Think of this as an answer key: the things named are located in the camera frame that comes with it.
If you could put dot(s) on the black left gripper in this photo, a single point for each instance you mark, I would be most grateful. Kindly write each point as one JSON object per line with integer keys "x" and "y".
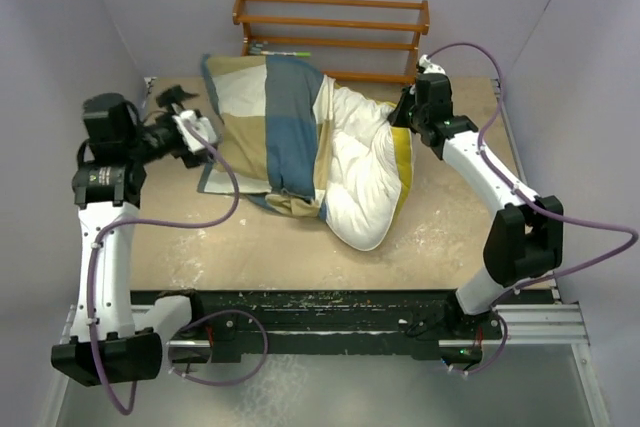
{"x": 173, "y": 96}

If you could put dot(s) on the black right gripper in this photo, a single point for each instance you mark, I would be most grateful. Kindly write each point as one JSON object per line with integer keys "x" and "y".
{"x": 396, "y": 117}

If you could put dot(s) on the white pillow with yellow band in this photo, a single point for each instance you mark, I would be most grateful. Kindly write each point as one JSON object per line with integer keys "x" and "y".
{"x": 364, "y": 166}

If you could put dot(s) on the blue tan white checked pillowcase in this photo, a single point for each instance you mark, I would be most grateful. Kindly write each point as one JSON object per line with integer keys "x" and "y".
{"x": 277, "y": 117}

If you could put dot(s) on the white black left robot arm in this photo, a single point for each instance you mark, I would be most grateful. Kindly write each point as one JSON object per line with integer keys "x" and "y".
{"x": 107, "y": 343}

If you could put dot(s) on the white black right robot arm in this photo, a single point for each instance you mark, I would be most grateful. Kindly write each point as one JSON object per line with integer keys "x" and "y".
{"x": 522, "y": 243}

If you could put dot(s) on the grey capped pens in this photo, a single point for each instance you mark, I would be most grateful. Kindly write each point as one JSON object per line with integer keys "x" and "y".
{"x": 256, "y": 48}

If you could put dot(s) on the brown wooden shelf rack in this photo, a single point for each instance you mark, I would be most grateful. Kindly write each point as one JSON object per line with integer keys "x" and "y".
{"x": 276, "y": 30}

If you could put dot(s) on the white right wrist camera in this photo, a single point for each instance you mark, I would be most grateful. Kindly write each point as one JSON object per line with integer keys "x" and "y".
{"x": 425, "y": 65}

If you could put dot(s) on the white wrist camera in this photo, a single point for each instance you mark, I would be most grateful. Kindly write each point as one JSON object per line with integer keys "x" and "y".
{"x": 196, "y": 130}
{"x": 425, "y": 65}

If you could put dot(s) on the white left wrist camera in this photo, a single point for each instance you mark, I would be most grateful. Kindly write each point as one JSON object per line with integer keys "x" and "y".
{"x": 196, "y": 130}

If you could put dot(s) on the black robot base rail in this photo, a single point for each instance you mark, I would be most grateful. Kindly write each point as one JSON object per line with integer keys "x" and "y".
{"x": 421, "y": 324}

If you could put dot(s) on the aluminium frame rail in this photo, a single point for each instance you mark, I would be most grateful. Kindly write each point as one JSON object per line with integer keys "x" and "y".
{"x": 557, "y": 324}

